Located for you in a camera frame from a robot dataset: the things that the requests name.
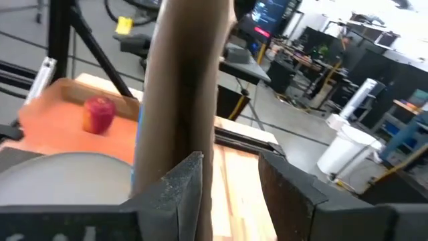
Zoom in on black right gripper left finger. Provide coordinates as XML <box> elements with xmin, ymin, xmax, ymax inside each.
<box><xmin>120</xmin><ymin>150</ymin><xmax>205</xmax><ymax>241</ymax></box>

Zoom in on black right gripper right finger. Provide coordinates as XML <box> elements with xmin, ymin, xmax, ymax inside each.
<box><xmin>257</xmin><ymin>150</ymin><xmax>389</xmax><ymax>241</ymax></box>

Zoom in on orange cereal box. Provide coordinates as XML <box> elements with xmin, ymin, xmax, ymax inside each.
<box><xmin>130</xmin><ymin>0</ymin><xmax>237</xmax><ymax>241</ymax></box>

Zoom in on white plastic bucket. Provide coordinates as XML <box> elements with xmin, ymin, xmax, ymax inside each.
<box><xmin>316</xmin><ymin>123</ymin><xmax>384</xmax><ymax>177</ymax></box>

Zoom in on grey round plate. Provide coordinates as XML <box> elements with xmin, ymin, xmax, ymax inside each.
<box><xmin>0</xmin><ymin>152</ymin><xmax>134</xmax><ymax>207</ymax></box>

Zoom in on black bin with yellow stripe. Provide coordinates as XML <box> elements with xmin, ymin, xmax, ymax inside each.
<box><xmin>216</xmin><ymin>85</ymin><xmax>251</xmax><ymax>122</ymax></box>

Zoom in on red apple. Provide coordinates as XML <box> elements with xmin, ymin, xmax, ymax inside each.
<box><xmin>82</xmin><ymin>96</ymin><xmax>117</xmax><ymax>135</ymax></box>

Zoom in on white tower appliance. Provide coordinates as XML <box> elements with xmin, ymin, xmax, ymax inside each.
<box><xmin>339</xmin><ymin>78</ymin><xmax>379</xmax><ymax>121</ymax></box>

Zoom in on orange plastic tray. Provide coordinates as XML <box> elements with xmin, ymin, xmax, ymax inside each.
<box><xmin>0</xmin><ymin>77</ymin><xmax>141</xmax><ymax>165</ymax></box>

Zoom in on grey side desk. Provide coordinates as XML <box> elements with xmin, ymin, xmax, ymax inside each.
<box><xmin>219</xmin><ymin>55</ymin><xmax>272</xmax><ymax>85</ymax></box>

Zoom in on dark grey woven placemat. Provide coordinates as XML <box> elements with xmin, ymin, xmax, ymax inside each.
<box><xmin>0</xmin><ymin>147</ymin><xmax>44</xmax><ymax>173</ymax></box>

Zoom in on yellow floor object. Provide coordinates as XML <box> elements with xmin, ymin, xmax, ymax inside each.
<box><xmin>115</xmin><ymin>15</ymin><xmax>134</xmax><ymax>36</ymax></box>

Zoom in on black monitor screen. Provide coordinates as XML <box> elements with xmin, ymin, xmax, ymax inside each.
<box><xmin>237</xmin><ymin>0</ymin><xmax>302</xmax><ymax>44</ymax></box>

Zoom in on blue metal frame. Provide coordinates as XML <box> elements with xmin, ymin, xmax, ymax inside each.
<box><xmin>379</xmin><ymin>112</ymin><xmax>428</xmax><ymax>163</ymax></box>

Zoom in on silver aluminium bracket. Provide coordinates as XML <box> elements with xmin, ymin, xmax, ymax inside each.
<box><xmin>23</xmin><ymin>56</ymin><xmax>58</xmax><ymax>105</ymax></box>

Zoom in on black cable loop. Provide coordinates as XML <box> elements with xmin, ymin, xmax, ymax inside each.
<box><xmin>103</xmin><ymin>0</ymin><xmax>163</xmax><ymax>27</ymax></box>

